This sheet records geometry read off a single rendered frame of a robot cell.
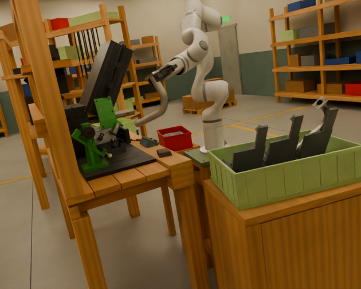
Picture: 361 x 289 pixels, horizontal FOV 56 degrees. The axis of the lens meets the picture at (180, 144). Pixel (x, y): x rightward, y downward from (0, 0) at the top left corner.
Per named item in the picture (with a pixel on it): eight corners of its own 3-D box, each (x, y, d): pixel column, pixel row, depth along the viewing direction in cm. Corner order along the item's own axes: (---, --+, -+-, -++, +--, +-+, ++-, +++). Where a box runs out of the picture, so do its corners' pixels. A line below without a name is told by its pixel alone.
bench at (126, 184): (137, 212, 344) (121, 129, 322) (211, 294, 212) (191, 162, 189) (68, 235, 318) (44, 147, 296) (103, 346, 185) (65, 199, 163)
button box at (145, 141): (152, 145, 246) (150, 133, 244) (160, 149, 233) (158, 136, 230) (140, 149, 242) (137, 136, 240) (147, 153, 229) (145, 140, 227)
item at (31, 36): (56, 144, 299) (27, 30, 275) (84, 194, 167) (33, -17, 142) (45, 146, 296) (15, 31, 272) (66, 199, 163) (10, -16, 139)
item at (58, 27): (132, 165, 507) (99, -4, 447) (28, 164, 612) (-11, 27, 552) (150, 153, 553) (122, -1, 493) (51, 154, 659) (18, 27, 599)
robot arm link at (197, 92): (217, 103, 197) (190, 105, 202) (219, 97, 208) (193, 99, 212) (206, 13, 176) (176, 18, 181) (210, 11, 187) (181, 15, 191)
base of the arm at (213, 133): (223, 143, 222) (220, 116, 217) (235, 149, 204) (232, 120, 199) (196, 148, 218) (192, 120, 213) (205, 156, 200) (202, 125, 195)
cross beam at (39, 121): (37, 113, 280) (34, 102, 278) (48, 136, 164) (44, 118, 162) (30, 114, 278) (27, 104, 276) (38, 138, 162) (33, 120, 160)
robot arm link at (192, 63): (193, 65, 144) (180, 77, 150) (208, 56, 153) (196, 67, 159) (181, 49, 143) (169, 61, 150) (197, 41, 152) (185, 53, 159)
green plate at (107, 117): (115, 127, 238) (108, 99, 237) (118, 126, 230) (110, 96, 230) (99, 130, 233) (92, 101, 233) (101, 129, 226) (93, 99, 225)
